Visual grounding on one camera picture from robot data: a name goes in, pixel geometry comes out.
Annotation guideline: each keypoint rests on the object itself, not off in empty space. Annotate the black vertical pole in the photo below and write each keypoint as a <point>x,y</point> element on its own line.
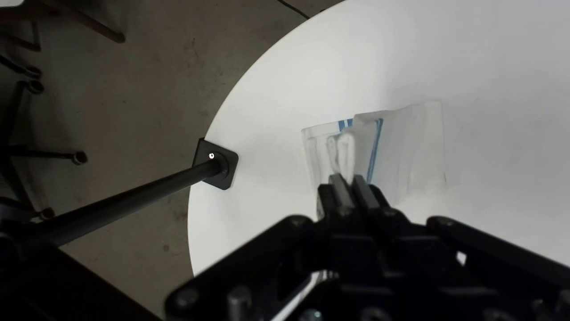
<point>90,218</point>

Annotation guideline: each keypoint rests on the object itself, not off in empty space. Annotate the black pole clamp base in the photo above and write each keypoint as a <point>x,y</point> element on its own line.
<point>220,163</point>

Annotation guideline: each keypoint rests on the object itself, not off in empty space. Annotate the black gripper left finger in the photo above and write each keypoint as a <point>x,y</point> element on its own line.
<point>336,198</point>

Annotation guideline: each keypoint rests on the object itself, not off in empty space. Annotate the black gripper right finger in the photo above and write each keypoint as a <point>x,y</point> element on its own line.
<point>373,200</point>

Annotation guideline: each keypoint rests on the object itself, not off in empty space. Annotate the white cloth with blue stripe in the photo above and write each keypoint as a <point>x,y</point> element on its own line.
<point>400,150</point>

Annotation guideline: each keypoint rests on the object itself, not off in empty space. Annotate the round white table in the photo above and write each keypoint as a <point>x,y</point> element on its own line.
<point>453,107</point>

